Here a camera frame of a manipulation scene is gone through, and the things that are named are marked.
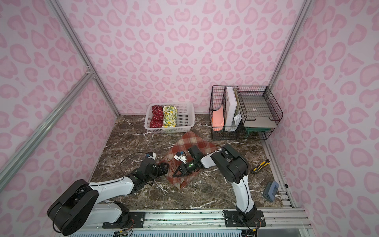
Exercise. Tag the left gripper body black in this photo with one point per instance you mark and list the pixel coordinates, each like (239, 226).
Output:
(161, 169)

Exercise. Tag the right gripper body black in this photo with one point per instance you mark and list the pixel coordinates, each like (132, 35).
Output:
(183, 167)

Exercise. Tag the red plaid skirt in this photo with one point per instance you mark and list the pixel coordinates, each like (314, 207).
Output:
(188, 140)

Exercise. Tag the red polka dot skirt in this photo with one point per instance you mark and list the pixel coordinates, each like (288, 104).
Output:
(158, 117)

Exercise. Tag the lemon print skirt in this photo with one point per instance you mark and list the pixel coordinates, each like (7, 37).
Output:
(170, 116)

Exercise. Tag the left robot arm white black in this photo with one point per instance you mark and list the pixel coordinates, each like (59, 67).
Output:
(83, 203)

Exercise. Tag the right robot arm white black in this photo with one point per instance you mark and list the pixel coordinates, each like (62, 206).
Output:
(232, 165)

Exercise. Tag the white plastic basket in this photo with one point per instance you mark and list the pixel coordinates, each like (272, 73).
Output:
(184, 122)

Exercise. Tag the pink folder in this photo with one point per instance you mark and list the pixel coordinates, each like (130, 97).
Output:
(218, 119)

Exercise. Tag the white envelope papers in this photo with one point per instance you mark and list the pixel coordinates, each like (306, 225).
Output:
(237, 120)

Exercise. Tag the green book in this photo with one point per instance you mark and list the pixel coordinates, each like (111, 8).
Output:
(257, 129)

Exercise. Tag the yellow black utility knife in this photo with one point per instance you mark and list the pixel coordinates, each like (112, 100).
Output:
(262, 165)

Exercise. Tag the white binder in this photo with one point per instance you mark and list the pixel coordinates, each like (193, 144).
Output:
(230, 108)

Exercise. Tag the grey laptop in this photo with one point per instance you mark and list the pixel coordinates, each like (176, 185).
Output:
(257, 112)

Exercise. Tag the grey blue stapler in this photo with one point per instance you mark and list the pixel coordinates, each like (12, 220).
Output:
(270, 191)

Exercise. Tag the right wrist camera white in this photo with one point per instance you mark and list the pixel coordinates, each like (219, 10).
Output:
(181, 156)

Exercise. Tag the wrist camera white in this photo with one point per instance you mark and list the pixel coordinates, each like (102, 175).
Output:
(151, 155)
(181, 156)

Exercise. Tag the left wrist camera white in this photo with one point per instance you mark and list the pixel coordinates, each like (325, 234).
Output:
(151, 155)

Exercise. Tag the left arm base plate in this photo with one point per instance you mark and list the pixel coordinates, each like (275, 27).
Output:
(126, 221)

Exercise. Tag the black wire desk organizer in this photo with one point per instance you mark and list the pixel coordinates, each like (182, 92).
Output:
(239, 112)

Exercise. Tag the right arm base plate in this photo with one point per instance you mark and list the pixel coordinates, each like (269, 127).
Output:
(235, 218)

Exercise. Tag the aluminium front rail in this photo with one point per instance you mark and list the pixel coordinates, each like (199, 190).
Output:
(280, 222)

